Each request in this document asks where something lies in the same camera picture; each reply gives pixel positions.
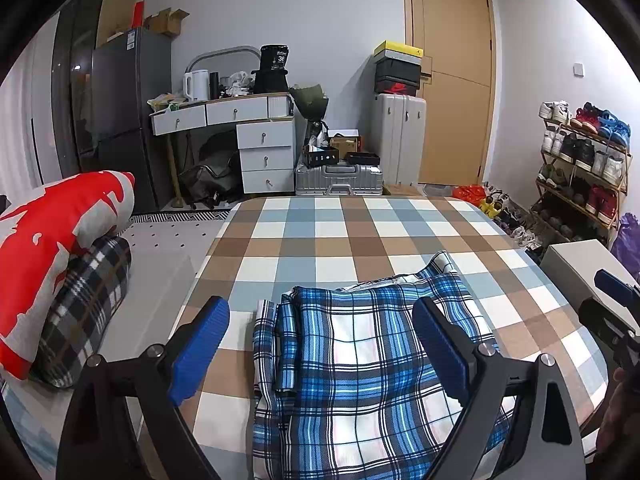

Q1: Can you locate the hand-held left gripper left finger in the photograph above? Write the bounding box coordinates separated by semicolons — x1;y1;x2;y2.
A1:
55;296;231;480

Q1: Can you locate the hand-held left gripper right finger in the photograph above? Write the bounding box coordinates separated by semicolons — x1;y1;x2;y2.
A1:
412;296;586;480

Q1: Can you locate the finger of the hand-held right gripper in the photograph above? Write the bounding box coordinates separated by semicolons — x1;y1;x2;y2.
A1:
594;269;640;311
577;297;640;343

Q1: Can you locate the blue plaid shirt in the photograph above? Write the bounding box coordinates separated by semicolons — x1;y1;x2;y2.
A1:
251;250;516;480

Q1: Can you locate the purple bag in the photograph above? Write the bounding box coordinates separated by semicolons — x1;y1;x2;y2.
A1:
610;212;640;281

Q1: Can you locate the white box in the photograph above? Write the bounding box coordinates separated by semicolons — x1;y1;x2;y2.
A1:
540;240;640;311

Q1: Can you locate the dark plaid pillow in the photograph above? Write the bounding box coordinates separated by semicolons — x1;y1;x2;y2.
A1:
27;234;133;390

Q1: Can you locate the row of floor shoes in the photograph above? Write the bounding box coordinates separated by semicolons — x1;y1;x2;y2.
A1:
477;185;543;253

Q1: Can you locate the wooden shoe rack with shoes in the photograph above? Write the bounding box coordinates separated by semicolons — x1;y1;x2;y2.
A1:
537;101;632;241

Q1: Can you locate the checkered bed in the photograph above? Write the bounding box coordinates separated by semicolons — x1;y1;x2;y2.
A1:
172;196;613;480

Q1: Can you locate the black duffel bag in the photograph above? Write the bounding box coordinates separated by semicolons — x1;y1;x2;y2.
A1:
178;152;241;209

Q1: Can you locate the red and white pillow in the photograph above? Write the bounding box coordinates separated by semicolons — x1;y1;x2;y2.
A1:
0;170;136;381

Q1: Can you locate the silver suitcase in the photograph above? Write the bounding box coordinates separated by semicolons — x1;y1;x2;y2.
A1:
295;162;385;197

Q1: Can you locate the white suitcase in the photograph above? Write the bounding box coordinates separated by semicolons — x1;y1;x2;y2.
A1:
370;92;427;186

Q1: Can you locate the brown box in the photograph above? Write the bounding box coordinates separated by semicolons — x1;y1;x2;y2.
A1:
330;135;360;160

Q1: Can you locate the black printed box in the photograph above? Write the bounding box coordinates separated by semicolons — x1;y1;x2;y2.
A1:
302;147;340;168

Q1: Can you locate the white desk with drawers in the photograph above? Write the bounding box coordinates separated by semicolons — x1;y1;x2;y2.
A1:
150;92;297;208

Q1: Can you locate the dark grey fridge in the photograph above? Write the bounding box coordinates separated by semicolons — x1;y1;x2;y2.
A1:
90;27;173;213

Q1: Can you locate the yellow green packet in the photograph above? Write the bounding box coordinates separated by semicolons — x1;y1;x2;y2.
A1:
147;92;188;111

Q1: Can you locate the white kettle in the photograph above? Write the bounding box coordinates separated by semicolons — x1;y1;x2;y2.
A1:
183;70;210;102

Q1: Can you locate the black shoe box red logo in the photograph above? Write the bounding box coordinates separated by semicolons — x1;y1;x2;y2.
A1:
374;76;420;96

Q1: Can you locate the white crumpled bag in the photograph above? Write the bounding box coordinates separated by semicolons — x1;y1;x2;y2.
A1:
220;71;255;98

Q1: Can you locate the black wrapped bouquet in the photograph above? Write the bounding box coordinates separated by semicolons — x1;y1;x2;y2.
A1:
289;85;331;146

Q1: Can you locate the white curtain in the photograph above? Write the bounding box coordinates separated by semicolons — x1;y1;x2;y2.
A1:
0;25;58;201

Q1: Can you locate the black bucket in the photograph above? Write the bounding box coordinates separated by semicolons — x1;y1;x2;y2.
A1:
251;44;292;95

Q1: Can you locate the tall dark wardrobe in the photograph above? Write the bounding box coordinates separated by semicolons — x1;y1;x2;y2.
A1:
52;0;141;176

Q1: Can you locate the wooden door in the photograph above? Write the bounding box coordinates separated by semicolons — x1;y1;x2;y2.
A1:
401;0;497;186

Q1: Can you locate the open cardboard box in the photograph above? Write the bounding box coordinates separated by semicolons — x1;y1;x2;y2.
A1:
144;7;191;37

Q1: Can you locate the grey arched frame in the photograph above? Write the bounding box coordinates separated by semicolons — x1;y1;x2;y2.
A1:
186;46;263;78

